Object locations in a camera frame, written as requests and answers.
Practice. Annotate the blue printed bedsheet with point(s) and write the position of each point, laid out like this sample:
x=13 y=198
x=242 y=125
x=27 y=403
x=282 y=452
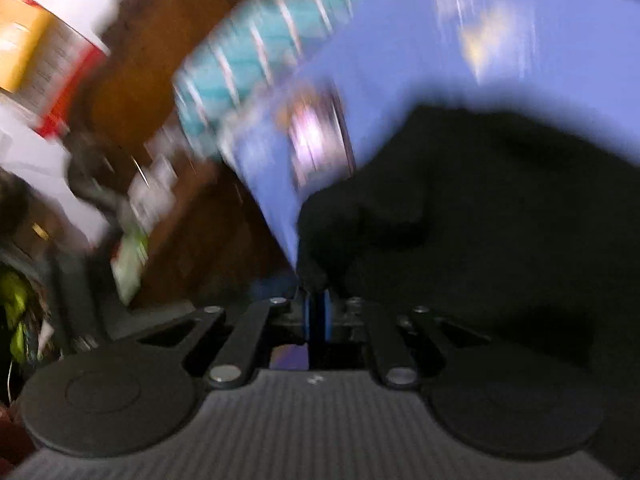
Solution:
x=400 y=35

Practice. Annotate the green patterned cloth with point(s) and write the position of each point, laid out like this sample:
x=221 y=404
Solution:
x=15 y=310

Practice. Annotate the red white orange box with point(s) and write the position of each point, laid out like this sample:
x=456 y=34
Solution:
x=25 y=45

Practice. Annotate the black pants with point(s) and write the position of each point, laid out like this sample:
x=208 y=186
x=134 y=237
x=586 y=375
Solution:
x=500 y=210

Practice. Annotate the brown wooden furniture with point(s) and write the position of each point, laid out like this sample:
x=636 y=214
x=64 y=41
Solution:
x=150 y=60

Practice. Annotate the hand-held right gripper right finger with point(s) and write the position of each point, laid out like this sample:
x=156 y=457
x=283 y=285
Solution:
x=325 y=316

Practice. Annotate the white green packet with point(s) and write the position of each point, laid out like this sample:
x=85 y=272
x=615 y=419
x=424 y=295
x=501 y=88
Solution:
x=131 y=265

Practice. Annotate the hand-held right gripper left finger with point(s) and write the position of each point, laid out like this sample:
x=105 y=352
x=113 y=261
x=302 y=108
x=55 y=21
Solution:
x=308 y=317

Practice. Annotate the teal patterned quilt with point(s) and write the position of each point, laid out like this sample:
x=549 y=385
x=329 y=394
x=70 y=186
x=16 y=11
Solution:
x=250 y=60

